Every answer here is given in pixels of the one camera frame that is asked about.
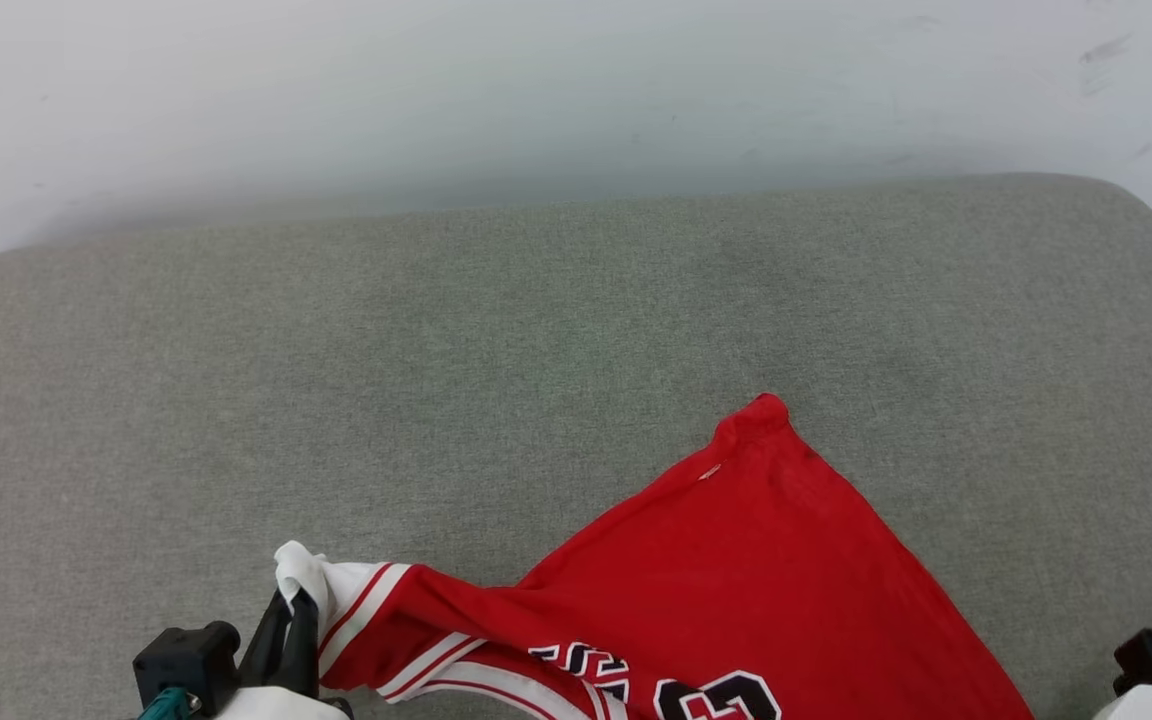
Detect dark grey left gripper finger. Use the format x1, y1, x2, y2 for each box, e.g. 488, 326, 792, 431
235, 590, 294, 693
281, 587, 323, 700

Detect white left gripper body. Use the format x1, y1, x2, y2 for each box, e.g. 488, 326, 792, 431
206, 684, 355, 720

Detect red and white basketball jersey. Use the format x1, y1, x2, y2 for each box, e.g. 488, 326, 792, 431
272, 392, 1038, 720

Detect teal left camera cable connector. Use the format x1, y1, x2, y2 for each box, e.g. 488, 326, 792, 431
138, 687, 201, 720

